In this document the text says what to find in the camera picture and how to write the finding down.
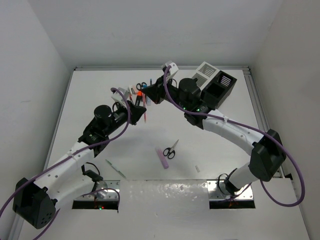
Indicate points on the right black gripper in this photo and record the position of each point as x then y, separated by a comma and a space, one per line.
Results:
155, 90

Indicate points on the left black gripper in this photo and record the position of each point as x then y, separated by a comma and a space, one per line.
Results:
136, 111

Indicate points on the red pen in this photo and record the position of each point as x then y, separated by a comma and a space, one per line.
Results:
145, 106

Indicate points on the green pen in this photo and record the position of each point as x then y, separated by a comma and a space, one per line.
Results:
116, 169

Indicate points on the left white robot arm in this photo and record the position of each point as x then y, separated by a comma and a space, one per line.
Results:
37, 201

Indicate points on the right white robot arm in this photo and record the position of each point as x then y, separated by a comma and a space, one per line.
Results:
265, 153

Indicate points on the light blue highlighter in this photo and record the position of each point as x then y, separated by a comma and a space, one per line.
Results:
148, 101

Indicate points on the orange capped black marker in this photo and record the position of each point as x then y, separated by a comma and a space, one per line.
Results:
139, 98

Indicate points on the white slatted container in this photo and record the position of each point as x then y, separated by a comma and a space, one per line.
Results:
204, 74

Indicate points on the purple highlighter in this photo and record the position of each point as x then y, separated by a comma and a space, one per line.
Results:
162, 158

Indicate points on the black slatted container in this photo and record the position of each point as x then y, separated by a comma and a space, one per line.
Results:
217, 90

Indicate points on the blue handled scissors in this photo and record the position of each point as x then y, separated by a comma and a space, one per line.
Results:
141, 85

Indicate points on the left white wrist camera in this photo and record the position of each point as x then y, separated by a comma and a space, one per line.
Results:
121, 96

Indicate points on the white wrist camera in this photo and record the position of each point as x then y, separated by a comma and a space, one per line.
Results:
170, 68
121, 96

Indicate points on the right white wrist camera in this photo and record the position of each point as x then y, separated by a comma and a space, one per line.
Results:
170, 68

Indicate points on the black handled scissors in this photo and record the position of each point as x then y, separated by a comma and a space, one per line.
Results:
170, 152

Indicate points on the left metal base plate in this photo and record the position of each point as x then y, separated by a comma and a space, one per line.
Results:
106, 190

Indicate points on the metal base plate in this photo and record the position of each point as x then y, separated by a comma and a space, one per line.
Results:
106, 190
216, 195

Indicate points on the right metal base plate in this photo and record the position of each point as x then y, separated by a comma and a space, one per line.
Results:
216, 195

